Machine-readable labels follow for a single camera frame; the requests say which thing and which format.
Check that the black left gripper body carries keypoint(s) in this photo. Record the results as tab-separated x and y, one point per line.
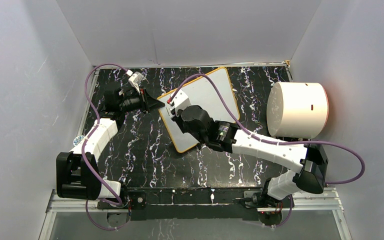
133	103

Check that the yellow framed whiteboard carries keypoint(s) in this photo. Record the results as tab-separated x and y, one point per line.
201	92

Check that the aluminium base frame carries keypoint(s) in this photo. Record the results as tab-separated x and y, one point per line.
309	217

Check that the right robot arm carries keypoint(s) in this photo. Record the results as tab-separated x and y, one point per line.
306	165

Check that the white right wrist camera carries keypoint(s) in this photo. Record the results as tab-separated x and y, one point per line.
177	102

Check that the white cylindrical container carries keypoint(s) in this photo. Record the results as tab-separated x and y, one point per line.
297	110

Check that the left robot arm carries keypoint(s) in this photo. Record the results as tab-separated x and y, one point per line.
77	174

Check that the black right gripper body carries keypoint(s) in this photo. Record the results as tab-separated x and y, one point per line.
179	121

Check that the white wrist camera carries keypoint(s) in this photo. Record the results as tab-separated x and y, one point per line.
177	102
135	79

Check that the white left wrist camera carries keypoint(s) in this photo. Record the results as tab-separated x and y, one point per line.
135	79

